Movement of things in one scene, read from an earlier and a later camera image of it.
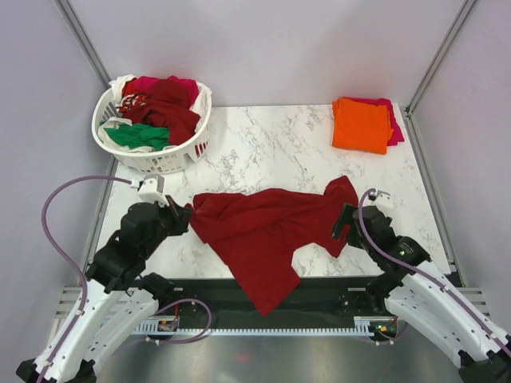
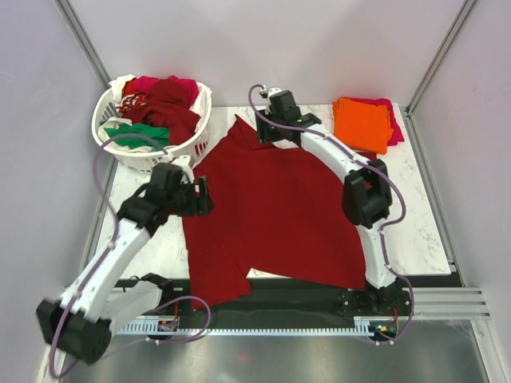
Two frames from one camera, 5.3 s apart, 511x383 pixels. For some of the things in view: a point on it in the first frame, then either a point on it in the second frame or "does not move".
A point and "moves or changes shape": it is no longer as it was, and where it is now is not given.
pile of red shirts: [164, 102] does not move
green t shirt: [132, 135] does not move
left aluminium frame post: [73, 21] does not move
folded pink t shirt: [395, 136] does not move
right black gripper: [345, 217] -> [263, 132]
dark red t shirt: [259, 233] moves or changes shape
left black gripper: [180, 215] -> [202, 205]
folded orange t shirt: [361, 126] does not move
